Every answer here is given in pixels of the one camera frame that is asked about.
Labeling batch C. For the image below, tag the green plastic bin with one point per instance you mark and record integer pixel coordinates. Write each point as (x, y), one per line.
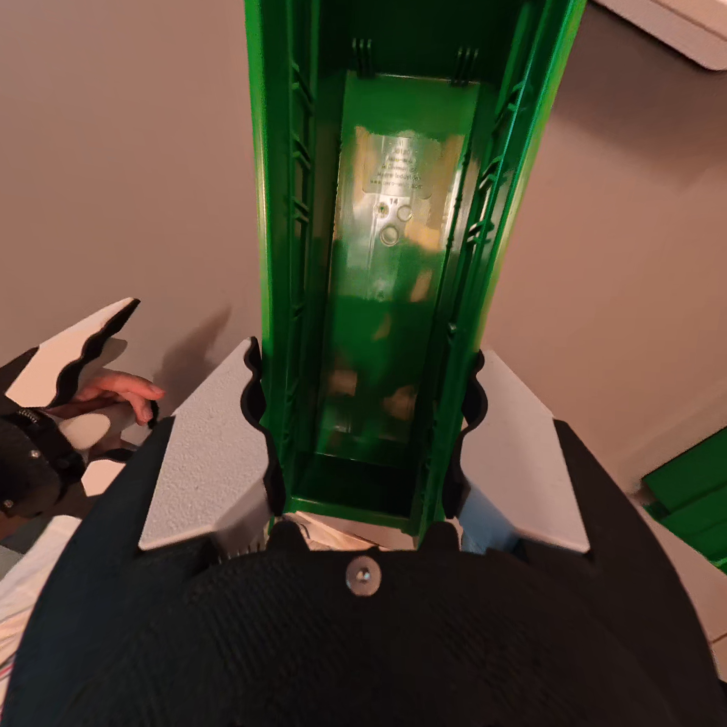
(693, 500)
(397, 341)

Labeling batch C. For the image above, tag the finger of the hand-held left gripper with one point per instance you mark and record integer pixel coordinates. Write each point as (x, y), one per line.
(57, 358)

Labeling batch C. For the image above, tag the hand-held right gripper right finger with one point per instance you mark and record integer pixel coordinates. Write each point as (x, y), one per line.
(522, 477)

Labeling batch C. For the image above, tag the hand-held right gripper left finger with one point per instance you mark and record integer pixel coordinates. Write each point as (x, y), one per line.
(210, 471)

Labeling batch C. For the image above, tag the person's left hand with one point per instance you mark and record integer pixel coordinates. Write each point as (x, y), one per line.
(122, 389)

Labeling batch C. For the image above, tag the grey desk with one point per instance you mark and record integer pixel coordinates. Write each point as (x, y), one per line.
(113, 170)

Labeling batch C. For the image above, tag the white stand base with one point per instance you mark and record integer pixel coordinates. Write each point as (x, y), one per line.
(670, 28)

